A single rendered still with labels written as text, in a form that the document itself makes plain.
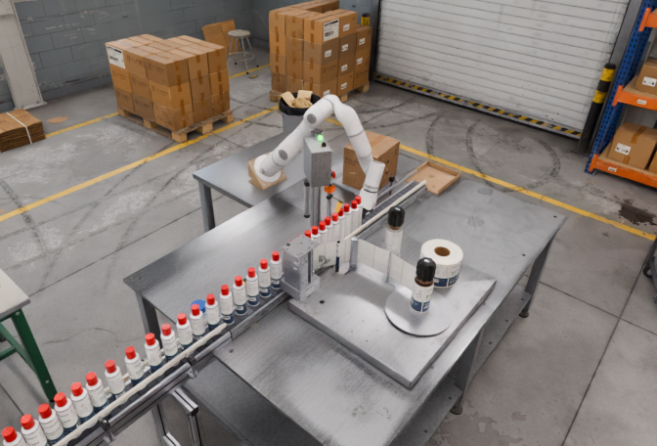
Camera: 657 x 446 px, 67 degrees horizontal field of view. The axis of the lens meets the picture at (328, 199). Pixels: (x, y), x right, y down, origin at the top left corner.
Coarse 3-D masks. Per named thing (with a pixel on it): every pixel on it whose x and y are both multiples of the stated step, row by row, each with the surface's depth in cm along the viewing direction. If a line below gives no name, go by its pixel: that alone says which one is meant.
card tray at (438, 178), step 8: (416, 168) 344; (424, 168) 351; (432, 168) 351; (440, 168) 349; (448, 168) 345; (416, 176) 341; (424, 176) 342; (432, 176) 342; (440, 176) 342; (448, 176) 342; (456, 176) 336; (424, 184) 333; (432, 184) 333; (440, 184) 333; (448, 184) 330; (432, 192) 325; (440, 192) 324
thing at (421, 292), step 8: (424, 264) 211; (432, 264) 211; (416, 272) 215; (424, 272) 211; (432, 272) 211; (416, 280) 222; (424, 280) 213; (432, 280) 215; (416, 288) 217; (424, 288) 215; (432, 288) 218; (416, 296) 219; (424, 296) 218; (416, 304) 221; (424, 304) 221; (416, 312) 224; (424, 312) 224
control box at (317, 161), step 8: (304, 144) 242; (312, 144) 236; (320, 144) 236; (304, 152) 244; (312, 152) 229; (320, 152) 230; (328, 152) 231; (304, 160) 247; (312, 160) 231; (320, 160) 232; (328, 160) 234; (304, 168) 249; (312, 168) 234; (320, 168) 235; (328, 168) 236; (312, 176) 236; (320, 176) 237; (328, 176) 238; (312, 184) 238; (320, 184) 239; (328, 184) 241
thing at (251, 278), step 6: (252, 270) 218; (246, 276) 221; (252, 276) 219; (246, 282) 221; (252, 282) 220; (252, 288) 222; (252, 294) 224; (258, 294) 227; (252, 300) 226; (258, 300) 228; (252, 306) 228
